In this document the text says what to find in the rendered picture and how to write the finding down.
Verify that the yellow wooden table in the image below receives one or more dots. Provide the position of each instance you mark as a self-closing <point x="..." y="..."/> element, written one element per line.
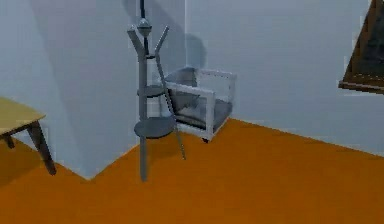
<point x="16" y="116"/>

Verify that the grey tripod shelf stand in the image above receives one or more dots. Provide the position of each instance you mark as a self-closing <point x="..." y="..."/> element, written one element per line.
<point x="143" y="100"/>

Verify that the white frame grey armchair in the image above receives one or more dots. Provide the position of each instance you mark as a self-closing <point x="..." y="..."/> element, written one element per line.
<point x="203" y="106"/>

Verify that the brown framed dark picture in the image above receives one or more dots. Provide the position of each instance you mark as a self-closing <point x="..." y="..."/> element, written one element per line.
<point x="366" y="60"/>

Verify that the black floor lamp pole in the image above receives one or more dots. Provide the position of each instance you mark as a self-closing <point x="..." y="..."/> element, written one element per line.
<point x="144" y="28"/>

